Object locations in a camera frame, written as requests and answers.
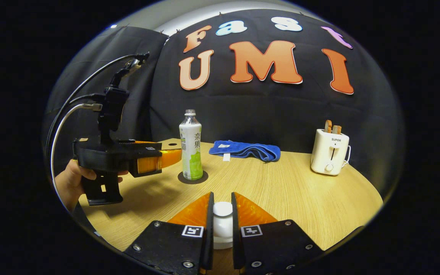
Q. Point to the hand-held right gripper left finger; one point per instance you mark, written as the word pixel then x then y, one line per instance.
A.
pixel 174 244

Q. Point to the dark round coaster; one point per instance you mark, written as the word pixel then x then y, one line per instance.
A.
pixel 206 177

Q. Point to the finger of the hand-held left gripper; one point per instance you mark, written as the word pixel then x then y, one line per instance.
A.
pixel 155 162
pixel 145 145

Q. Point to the blue folded towel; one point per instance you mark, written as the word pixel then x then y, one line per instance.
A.
pixel 246 149

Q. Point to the clear water bottle white label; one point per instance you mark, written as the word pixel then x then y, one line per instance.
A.
pixel 191 152

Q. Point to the white toaster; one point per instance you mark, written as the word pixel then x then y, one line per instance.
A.
pixel 327 156

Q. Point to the black backdrop cloth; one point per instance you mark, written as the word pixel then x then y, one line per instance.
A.
pixel 262 110

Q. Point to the toasted bread slice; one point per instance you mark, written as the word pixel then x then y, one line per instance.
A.
pixel 337 130
pixel 328 126

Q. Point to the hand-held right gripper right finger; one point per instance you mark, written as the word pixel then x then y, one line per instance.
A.
pixel 273 244

